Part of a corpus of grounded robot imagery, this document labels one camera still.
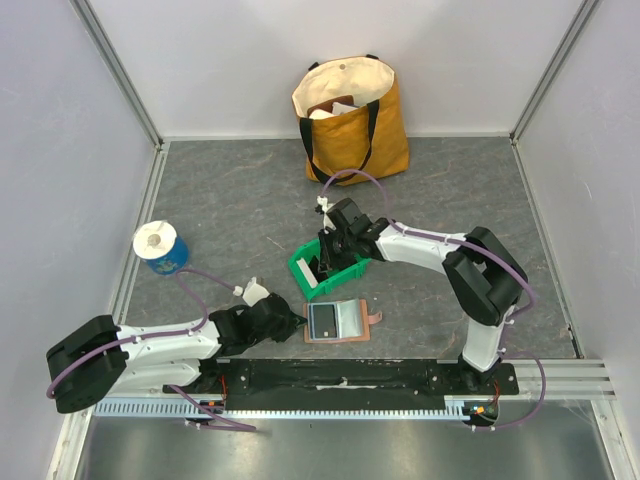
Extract black credit card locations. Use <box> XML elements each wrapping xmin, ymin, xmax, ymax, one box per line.
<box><xmin>308</xmin><ymin>303</ymin><xmax>339</xmax><ymax>340</ymax></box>
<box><xmin>308</xmin><ymin>256</ymin><xmax>327</xmax><ymax>282</ymax></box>

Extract green plastic bin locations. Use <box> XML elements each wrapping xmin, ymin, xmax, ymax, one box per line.
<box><xmin>287</xmin><ymin>239</ymin><xmax>370</xmax><ymax>300</ymax></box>

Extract pink leather card holder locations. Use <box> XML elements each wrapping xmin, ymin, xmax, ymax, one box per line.
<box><xmin>304</xmin><ymin>299</ymin><xmax>383</xmax><ymax>344</ymax></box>

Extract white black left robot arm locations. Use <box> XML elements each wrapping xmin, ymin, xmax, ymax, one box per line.
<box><xmin>46</xmin><ymin>293</ymin><xmax>306</xmax><ymax>414</ymax></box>

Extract white cards in bin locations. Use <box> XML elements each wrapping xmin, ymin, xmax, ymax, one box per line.
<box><xmin>296</xmin><ymin>258</ymin><xmax>318</xmax><ymax>289</ymax></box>

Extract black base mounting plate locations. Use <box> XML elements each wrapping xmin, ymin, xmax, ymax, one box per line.
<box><xmin>181</xmin><ymin>358</ymin><xmax>519</xmax><ymax>412</ymax></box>

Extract mustard yellow tote bag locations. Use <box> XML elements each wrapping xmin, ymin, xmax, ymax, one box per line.
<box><xmin>292</xmin><ymin>55</ymin><xmax>410</xmax><ymax>186</ymax></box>

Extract blue white tissue roll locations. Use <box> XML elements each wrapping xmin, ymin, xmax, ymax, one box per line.
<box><xmin>132</xmin><ymin>220</ymin><xmax>189</xmax><ymax>275</ymax></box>

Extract white paper in bag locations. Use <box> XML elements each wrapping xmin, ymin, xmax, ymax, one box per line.
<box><xmin>308</xmin><ymin>102</ymin><xmax>358</xmax><ymax>120</ymax></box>

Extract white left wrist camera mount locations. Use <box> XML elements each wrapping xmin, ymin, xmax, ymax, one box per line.
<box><xmin>233</xmin><ymin>277</ymin><xmax>271</xmax><ymax>306</ymax></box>

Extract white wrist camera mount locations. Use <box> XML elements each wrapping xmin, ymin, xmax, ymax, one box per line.
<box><xmin>233</xmin><ymin>277</ymin><xmax>271</xmax><ymax>306</ymax></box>
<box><xmin>315</xmin><ymin>196</ymin><xmax>336</xmax><ymax>231</ymax></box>

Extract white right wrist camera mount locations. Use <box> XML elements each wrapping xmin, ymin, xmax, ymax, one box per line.
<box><xmin>315</xmin><ymin>196</ymin><xmax>336</xmax><ymax>231</ymax></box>

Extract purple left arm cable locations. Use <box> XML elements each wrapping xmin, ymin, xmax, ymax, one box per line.
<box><xmin>45</xmin><ymin>267</ymin><xmax>244</xmax><ymax>400</ymax></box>

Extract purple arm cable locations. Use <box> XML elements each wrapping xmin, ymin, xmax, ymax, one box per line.
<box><xmin>319</xmin><ymin>169</ymin><xmax>549</xmax><ymax>431</ymax></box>
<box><xmin>45</xmin><ymin>267</ymin><xmax>244</xmax><ymax>400</ymax></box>

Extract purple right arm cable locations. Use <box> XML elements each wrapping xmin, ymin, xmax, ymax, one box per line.
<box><xmin>319</xmin><ymin>169</ymin><xmax>549</xmax><ymax>431</ymax></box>

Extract grey slotted cable duct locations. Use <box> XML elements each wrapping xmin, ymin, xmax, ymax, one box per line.
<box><xmin>93</xmin><ymin>397</ymin><xmax>471</xmax><ymax>421</ymax></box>

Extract right aluminium frame post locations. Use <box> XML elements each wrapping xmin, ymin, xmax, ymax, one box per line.
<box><xmin>509</xmin><ymin>0</ymin><xmax>600</xmax><ymax>145</ymax></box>

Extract aluminium frame post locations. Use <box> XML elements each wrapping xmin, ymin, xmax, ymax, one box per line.
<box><xmin>69</xmin><ymin>0</ymin><xmax>164</xmax><ymax>149</ymax></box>
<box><xmin>509</xmin><ymin>0</ymin><xmax>600</xmax><ymax>145</ymax></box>

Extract left aluminium frame post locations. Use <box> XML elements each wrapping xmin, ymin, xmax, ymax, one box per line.
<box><xmin>69</xmin><ymin>0</ymin><xmax>164</xmax><ymax>149</ymax></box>

